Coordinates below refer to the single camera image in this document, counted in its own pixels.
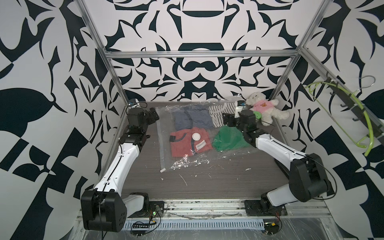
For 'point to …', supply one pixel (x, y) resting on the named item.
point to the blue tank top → (188, 116)
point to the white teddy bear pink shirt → (258, 102)
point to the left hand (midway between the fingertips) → (145, 109)
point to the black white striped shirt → (216, 112)
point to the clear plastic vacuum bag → (205, 160)
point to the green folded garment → (229, 138)
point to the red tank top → (188, 142)
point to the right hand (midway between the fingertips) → (229, 111)
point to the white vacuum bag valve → (196, 136)
